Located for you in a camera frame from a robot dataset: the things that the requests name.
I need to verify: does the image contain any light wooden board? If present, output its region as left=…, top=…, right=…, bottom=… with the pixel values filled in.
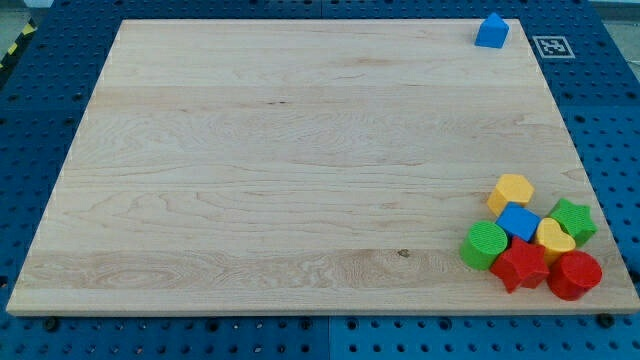
left=7, top=19, right=639, bottom=317

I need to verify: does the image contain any green cylinder block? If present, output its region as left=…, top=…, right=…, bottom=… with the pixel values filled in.
left=459, top=221, right=508, bottom=270

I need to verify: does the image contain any yellow hexagon block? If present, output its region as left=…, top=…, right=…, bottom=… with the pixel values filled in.
left=486, top=173, right=535, bottom=216

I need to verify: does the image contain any blue cube block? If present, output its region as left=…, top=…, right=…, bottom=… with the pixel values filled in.
left=496, top=202, right=541, bottom=242

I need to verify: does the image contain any red star block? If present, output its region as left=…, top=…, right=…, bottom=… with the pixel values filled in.
left=490, top=236, right=550, bottom=293

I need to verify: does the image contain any blue triangle block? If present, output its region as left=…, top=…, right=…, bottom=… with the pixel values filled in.
left=474, top=13, right=510, bottom=48

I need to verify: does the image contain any yellow heart block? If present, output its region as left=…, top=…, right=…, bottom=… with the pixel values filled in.
left=533, top=217, right=576, bottom=266

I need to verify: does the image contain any green star block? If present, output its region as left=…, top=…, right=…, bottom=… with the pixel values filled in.
left=547, top=198, right=599, bottom=248

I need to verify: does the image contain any white fiducial marker tag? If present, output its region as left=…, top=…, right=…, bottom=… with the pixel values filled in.
left=532, top=35, right=575, bottom=59

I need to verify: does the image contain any red cylinder block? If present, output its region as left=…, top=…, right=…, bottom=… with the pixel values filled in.
left=547, top=251, right=603, bottom=301

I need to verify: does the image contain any black yellow hazard tape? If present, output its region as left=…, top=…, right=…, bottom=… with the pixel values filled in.
left=1, top=18, right=38, bottom=72

